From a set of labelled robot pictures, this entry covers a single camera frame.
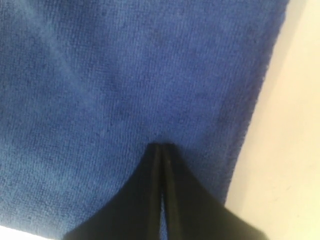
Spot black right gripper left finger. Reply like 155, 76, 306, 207
64, 143, 162, 240

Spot blue towel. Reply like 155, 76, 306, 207
0, 0, 288, 239

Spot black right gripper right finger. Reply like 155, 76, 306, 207
161, 144, 267, 240

